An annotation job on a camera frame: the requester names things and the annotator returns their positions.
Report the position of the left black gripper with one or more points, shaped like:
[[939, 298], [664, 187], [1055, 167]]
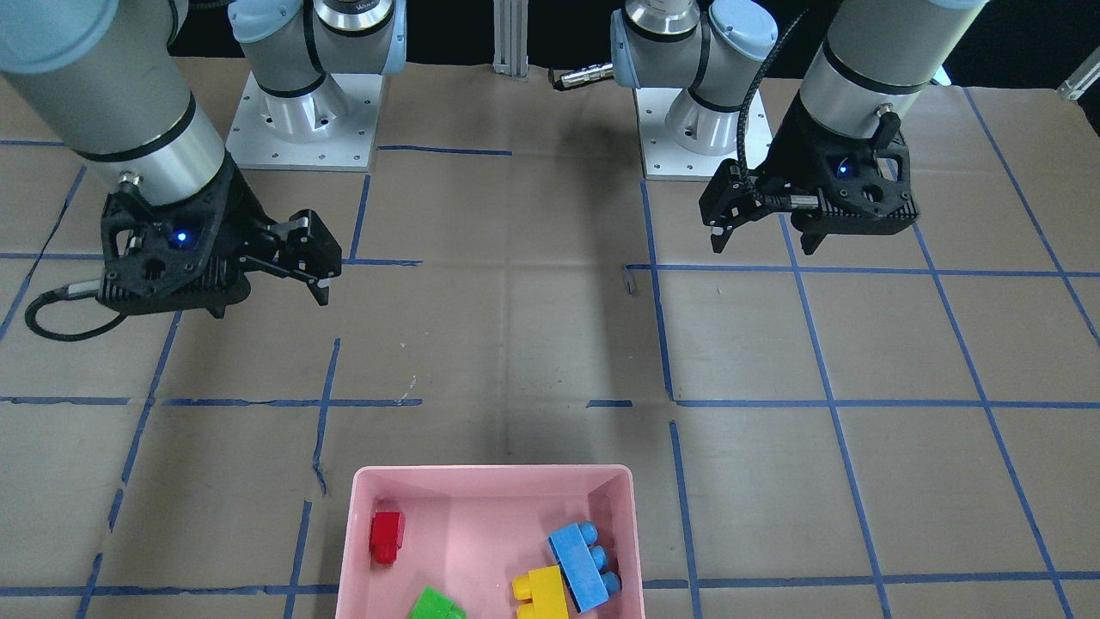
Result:
[[791, 161]]

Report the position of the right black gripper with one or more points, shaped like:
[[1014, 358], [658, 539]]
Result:
[[241, 217]]

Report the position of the red toy block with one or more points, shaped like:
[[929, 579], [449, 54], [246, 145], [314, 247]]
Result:
[[386, 536]]

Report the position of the green toy block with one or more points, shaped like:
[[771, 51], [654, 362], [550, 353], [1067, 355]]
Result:
[[433, 604]]

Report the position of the blue toy block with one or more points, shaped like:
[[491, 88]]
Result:
[[584, 564]]

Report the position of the yellow toy block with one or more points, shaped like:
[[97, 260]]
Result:
[[540, 594]]

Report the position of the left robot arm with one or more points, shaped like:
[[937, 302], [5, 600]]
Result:
[[875, 55]]

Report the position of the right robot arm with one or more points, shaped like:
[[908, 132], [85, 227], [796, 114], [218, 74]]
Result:
[[100, 75]]

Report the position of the pink plastic box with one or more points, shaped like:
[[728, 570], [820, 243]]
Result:
[[470, 530]]

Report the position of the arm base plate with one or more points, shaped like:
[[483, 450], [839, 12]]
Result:
[[664, 159], [331, 129]]

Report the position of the silver cable connector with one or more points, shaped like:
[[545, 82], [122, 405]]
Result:
[[563, 81]]

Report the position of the aluminium frame post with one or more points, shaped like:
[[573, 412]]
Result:
[[510, 26]]

